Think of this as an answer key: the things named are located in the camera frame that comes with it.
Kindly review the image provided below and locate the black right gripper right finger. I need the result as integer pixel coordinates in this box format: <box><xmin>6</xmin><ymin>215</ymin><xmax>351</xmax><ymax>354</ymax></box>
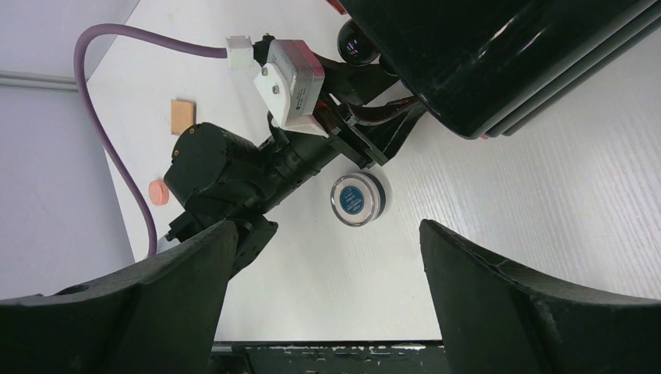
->
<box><xmin>419</xmin><ymin>220</ymin><xmax>660</xmax><ymax>373</ymax></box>

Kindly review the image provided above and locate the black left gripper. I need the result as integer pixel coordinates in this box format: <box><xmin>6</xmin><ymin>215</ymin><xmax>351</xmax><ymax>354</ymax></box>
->
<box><xmin>309</xmin><ymin>55</ymin><xmax>427</xmax><ymax>168</ymax></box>

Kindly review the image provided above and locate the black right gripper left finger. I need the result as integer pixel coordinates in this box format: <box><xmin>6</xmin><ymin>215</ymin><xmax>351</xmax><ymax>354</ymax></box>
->
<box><xmin>1</xmin><ymin>222</ymin><xmax>238</xmax><ymax>373</ymax></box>

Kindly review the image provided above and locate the black drawer organizer case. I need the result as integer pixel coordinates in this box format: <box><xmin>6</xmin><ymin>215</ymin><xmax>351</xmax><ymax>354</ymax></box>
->
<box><xmin>342</xmin><ymin>1</ymin><xmax>660</xmax><ymax>139</ymax></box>

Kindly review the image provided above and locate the pink top drawer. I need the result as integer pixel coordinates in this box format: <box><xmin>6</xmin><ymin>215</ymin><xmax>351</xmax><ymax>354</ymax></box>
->
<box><xmin>326</xmin><ymin>0</ymin><xmax>347</xmax><ymax>15</ymax></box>

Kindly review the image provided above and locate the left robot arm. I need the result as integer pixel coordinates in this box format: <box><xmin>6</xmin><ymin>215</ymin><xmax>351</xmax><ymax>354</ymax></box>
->
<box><xmin>164</xmin><ymin>58</ymin><xmax>426</xmax><ymax>273</ymax></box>

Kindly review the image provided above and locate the square tan makeup sponge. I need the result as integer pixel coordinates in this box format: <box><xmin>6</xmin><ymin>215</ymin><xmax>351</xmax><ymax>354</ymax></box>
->
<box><xmin>170</xmin><ymin>100</ymin><xmax>196</xmax><ymax>136</ymax></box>

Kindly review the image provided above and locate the round clear powder jar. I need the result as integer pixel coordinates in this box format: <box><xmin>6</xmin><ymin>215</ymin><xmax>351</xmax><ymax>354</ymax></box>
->
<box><xmin>330</xmin><ymin>171</ymin><xmax>387</xmax><ymax>228</ymax></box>

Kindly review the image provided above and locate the round pink powder puff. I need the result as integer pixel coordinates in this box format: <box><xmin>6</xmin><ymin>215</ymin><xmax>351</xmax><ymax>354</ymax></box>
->
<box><xmin>148</xmin><ymin>179</ymin><xmax>170</xmax><ymax>206</ymax></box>

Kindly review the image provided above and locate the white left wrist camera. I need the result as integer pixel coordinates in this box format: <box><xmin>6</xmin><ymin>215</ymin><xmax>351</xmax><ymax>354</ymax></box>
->
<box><xmin>253</xmin><ymin>40</ymin><xmax>327</xmax><ymax>137</ymax></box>

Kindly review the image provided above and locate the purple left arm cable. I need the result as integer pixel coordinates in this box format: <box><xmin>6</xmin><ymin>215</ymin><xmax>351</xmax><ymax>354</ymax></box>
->
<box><xmin>72</xmin><ymin>23</ymin><xmax>255</xmax><ymax>258</ymax></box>

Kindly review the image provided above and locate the aluminium frame rail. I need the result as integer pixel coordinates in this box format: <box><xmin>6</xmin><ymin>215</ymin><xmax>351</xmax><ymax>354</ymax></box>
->
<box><xmin>1</xmin><ymin>70</ymin><xmax>78</xmax><ymax>92</ymax></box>

